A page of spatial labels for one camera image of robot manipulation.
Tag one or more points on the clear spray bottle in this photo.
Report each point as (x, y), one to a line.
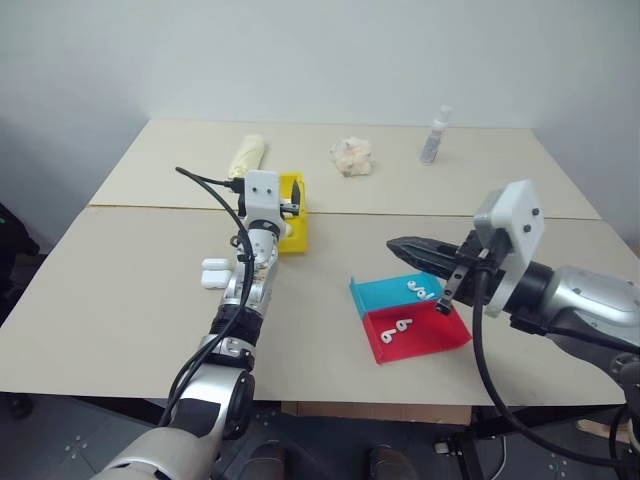
(430, 147)

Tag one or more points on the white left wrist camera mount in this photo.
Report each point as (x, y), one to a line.
(262, 200)

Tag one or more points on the yellow plastic bin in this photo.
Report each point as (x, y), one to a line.
(295, 240)

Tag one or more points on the blue plastic tray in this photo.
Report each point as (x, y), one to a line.
(375, 296)

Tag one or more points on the dark brown rounded shape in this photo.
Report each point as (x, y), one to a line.
(270, 460)
(390, 465)

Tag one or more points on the cream plastic bag roll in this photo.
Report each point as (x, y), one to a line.
(247, 157)

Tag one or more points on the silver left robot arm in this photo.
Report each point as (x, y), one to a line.
(150, 450)

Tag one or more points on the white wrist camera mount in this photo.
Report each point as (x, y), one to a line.
(262, 200)
(520, 220)

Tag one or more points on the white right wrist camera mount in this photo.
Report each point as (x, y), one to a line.
(520, 220)

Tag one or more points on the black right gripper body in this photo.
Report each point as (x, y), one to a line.
(465, 250)

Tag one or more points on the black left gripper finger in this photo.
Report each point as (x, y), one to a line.
(297, 191)

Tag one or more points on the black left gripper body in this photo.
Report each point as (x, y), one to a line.
(290, 208)

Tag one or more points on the black metal table frame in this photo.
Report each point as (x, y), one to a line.
(467, 450)

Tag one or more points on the light wooden piece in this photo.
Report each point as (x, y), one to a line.
(597, 430)

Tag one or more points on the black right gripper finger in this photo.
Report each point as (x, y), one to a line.
(430, 265)
(425, 244)

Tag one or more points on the red plastic tray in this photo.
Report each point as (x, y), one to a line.
(435, 331)

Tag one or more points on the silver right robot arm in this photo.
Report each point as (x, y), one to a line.
(590, 300)

